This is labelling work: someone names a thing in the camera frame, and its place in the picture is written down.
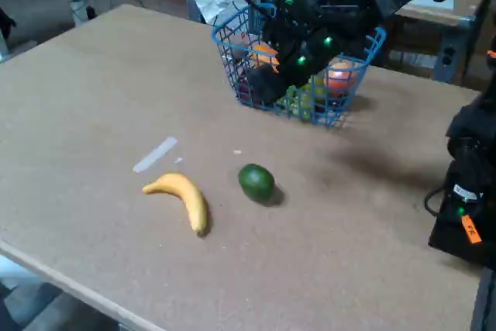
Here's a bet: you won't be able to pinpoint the round green toy fruit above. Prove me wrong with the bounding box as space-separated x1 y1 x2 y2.
237 163 275 204

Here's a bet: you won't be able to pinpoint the orange toy fruit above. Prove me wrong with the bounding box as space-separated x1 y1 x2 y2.
253 44 282 74

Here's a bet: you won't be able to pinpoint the red-orange round toy fruit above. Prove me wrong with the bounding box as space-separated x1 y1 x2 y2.
323 61 357 96

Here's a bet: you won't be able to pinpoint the dark red toy grapes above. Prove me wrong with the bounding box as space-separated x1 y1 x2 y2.
236 74 257 105

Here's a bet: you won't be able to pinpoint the green toy grapes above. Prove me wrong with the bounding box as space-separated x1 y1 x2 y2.
277 84 313 119

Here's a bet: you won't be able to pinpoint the long white tape strip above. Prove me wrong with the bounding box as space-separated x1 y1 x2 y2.
133 136 178 174

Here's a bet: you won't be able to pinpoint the yellow toy banana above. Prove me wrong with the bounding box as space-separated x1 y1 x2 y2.
142 172 209 237

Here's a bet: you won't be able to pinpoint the wooden bench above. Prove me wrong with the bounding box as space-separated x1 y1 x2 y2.
387 0 481 76

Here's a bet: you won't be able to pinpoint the orange label tag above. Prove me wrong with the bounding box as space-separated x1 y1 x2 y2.
462 214 483 245

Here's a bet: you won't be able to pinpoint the black object at room edge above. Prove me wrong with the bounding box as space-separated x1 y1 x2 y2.
0 8 17 41

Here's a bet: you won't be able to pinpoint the blue wire basket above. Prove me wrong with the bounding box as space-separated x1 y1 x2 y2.
211 2 388 129

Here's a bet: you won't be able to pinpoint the grey metal post with outlet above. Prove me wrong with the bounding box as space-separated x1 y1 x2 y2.
433 16 477 84

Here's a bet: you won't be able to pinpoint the black base cable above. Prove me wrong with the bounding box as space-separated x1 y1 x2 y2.
424 186 450 216

